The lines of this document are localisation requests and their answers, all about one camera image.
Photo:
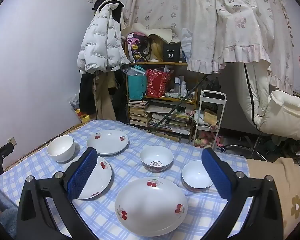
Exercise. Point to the dark long pole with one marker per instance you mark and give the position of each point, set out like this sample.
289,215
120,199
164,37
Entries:
180,102

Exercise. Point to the white cosmetic bottles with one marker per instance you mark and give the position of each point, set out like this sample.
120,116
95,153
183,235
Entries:
181,86

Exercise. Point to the colourful printed bag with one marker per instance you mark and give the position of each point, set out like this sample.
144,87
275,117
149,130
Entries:
137,47

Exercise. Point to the printed snack packets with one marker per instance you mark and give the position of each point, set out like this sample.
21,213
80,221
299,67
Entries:
74,103

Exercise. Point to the white puffer jacket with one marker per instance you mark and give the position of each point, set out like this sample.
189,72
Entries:
100,42

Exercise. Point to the white cherry print plate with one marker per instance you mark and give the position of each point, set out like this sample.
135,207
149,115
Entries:
107,145
150,210
100,180

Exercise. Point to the floral ruffled curtain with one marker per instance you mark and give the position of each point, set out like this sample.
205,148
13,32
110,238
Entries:
215,17

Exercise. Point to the black cardboard box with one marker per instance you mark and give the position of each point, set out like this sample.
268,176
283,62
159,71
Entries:
172,51

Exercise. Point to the white rolling cart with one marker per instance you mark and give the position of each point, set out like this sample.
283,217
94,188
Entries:
210,120

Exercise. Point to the tan paper bag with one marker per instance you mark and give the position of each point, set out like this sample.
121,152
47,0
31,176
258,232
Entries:
210,117

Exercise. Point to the black hanging garment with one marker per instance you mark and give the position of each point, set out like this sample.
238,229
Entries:
86,92

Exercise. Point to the blue plaid blanket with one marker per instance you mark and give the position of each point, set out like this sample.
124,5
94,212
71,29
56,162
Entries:
130,165

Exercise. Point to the white wall socket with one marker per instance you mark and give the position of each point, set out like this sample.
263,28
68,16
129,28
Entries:
12,140

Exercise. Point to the yellow foil packet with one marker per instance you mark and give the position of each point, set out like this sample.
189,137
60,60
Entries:
82,117

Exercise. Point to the red patterned bag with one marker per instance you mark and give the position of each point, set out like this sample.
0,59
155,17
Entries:
158,82

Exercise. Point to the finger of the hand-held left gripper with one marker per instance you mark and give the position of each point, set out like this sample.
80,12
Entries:
5,150

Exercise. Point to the pile of magazines and books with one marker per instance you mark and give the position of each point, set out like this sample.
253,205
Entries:
172,120

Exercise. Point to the pink toy scooter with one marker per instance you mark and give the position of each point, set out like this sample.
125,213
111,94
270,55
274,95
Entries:
220,145

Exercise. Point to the small red patterned bowl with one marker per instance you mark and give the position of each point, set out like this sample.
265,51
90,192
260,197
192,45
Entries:
196,175

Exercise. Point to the beige hanging pants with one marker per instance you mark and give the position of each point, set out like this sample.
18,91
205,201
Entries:
105,97

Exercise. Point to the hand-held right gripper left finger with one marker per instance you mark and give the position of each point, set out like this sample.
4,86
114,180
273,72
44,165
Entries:
82,175

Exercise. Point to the large red patterned bowl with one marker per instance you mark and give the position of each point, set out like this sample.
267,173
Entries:
156,155

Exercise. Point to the teal shopping bag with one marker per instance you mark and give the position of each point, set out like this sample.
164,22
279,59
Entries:
137,82

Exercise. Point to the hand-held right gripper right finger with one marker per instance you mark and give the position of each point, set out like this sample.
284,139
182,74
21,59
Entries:
216,177

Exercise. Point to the plain white bowl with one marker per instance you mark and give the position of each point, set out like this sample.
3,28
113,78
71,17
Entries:
60,146

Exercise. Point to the wooden shelf unit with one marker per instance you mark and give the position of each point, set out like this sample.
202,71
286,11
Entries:
162,63

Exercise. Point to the brown flower blanket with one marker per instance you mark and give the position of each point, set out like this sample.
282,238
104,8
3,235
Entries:
277,192

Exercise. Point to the stack of old books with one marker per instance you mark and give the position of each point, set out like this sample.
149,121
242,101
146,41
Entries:
138,113

